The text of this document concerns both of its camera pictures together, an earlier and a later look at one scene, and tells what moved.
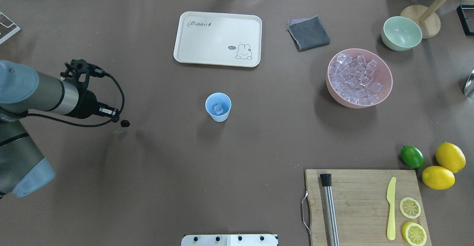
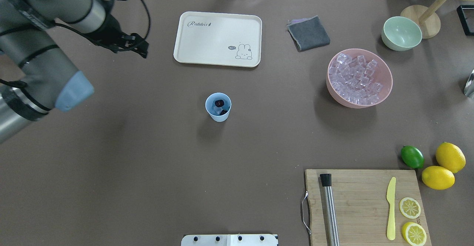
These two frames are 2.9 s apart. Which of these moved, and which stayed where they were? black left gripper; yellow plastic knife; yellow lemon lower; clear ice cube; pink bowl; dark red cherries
Moved: black left gripper; dark red cherries
Stayed: clear ice cube; yellow lemon lower; pink bowl; yellow plastic knife
